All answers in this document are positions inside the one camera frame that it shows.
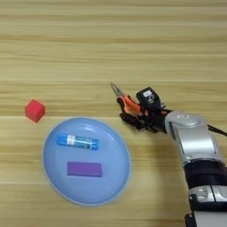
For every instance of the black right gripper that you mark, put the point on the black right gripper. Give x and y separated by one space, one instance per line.
155 119

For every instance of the orange black needle-nose pliers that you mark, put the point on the orange black needle-nose pliers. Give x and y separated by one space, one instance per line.
128 103

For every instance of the blue glue stick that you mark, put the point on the blue glue stick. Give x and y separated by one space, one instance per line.
77 142

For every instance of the purple rectangular block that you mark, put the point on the purple rectangular block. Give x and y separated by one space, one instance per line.
84 169

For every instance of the red cube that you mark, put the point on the red cube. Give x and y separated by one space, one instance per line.
35 111

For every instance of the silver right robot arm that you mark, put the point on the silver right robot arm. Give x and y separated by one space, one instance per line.
195 142

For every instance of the small black box white label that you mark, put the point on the small black box white label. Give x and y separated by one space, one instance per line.
148 98

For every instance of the light blue round plate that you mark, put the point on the light blue round plate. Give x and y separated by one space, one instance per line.
85 186

